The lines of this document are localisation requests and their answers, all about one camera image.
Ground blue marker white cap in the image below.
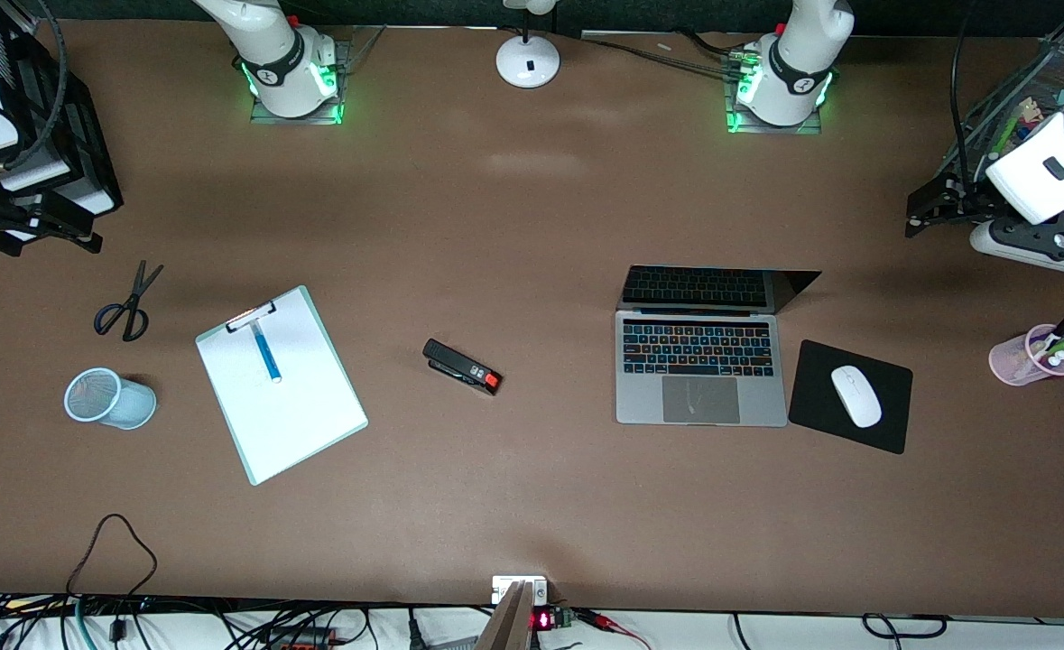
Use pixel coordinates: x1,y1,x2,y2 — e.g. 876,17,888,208
251,322,282,385

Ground silver laptop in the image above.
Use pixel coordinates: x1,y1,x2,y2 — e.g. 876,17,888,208
615,265,822,428

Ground black stacked paper tray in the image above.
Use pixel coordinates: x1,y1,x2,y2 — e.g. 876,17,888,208
0,18,124,236

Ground black scissors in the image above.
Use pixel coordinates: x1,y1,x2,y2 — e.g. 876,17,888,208
94,260,165,343

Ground pink translucent pen cup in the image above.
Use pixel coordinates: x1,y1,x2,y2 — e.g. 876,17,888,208
988,324,1064,387

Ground blue mesh pen cup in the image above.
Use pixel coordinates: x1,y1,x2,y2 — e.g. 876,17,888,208
64,367,158,431

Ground white computer mouse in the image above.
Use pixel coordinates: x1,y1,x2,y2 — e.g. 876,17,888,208
831,365,884,429

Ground light green clipboard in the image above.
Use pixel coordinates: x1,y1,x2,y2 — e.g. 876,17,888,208
195,285,369,487

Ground black mouse pad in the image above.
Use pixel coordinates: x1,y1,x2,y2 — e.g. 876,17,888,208
788,339,914,455

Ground white paper sheet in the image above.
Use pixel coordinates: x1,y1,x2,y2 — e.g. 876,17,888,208
196,291,365,484

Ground white lamp base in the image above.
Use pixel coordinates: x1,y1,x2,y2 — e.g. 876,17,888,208
495,0,561,89

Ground black stapler red tip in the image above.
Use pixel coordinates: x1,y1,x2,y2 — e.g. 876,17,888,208
422,339,504,396

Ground black red power strip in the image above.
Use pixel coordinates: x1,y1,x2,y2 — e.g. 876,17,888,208
264,627,341,650

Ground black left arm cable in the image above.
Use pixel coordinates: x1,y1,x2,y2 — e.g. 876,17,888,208
949,0,982,172

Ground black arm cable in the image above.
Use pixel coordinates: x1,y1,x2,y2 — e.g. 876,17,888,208
4,0,70,172
949,0,982,172

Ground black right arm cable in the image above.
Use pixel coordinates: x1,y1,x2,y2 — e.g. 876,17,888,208
4,0,70,172

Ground black wire mesh basket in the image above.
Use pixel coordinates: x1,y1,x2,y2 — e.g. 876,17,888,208
933,23,1064,227

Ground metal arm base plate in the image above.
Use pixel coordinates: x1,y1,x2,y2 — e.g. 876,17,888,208
724,41,825,137
248,36,347,126

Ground black looped cable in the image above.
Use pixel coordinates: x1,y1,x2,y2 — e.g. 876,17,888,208
67,514,159,601

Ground black cable bundle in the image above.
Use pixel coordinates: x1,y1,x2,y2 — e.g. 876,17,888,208
579,34,742,78

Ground red wire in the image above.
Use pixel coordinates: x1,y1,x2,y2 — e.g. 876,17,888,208
577,610,652,650

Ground white bracket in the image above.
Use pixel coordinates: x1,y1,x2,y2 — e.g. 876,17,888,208
492,575,550,605

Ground wooden post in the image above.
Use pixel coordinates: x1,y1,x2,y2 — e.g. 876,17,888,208
475,581,533,650

